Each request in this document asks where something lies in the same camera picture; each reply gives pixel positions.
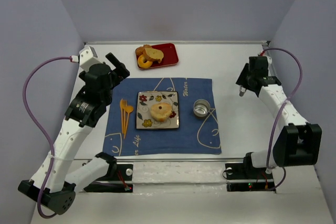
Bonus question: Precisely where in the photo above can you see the metal tongs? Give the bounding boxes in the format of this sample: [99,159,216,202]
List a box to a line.
[239,85,247,97]

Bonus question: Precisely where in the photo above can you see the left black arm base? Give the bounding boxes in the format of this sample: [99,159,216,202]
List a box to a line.
[83,163,133,193]

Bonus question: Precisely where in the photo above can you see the sliced bread loaf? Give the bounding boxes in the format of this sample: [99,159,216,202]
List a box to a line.
[143,48,164,63]

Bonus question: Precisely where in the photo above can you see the orange plastic spoon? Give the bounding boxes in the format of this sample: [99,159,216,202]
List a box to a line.
[124,105,134,138]

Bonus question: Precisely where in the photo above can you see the brown croissant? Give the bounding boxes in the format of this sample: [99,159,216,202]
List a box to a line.
[135,45,152,57]

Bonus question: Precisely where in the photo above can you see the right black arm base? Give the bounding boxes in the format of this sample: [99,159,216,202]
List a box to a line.
[222,163,275,192]

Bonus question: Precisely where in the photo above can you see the pale speckled bagel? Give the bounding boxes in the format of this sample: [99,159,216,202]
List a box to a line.
[150,103,173,122]

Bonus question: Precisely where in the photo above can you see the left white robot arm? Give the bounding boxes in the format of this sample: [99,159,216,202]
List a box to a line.
[18,49,130,219]

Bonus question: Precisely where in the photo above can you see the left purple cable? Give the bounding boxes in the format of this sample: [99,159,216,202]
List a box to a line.
[23,55,74,219]

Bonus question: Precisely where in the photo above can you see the red rectangular tray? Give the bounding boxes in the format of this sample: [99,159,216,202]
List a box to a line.
[136,43,179,70]

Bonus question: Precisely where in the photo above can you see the orange plastic fork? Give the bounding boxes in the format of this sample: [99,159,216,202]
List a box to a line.
[122,99,128,134]

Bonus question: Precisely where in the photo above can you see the square floral ceramic plate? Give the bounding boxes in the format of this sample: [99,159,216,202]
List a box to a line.
[136,91,180,130]

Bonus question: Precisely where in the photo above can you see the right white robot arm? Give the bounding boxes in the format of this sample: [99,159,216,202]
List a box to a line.
[236,56,322,169]

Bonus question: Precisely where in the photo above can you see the blue cloth placemat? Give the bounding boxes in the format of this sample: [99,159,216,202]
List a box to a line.
[102,78,222,156]

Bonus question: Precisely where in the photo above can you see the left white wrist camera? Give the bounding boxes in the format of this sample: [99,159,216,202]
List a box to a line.
[70,46,101,72]

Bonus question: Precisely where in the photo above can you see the small metal cup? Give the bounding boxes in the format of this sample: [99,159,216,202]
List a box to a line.
[193,99,211,118]

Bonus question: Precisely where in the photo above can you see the yellow glazed donut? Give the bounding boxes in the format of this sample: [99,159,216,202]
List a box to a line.
[137,55,153,69]

